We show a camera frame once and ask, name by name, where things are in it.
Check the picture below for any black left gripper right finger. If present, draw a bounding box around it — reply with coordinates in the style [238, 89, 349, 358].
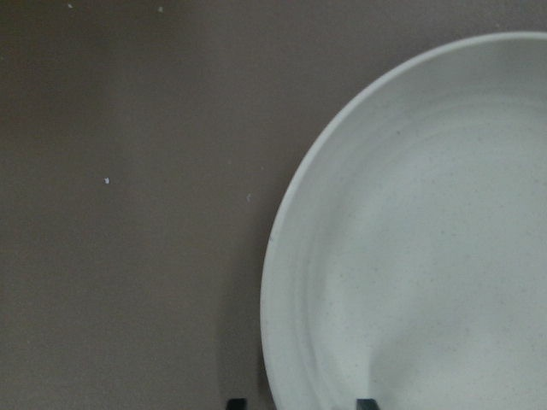
[356, 398, 379, 410]

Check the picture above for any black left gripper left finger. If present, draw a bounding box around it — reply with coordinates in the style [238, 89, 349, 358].
[226, 398, 248, 410]

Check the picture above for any beige round plate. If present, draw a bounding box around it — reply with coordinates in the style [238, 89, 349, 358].
[261, 32, 546, 409]

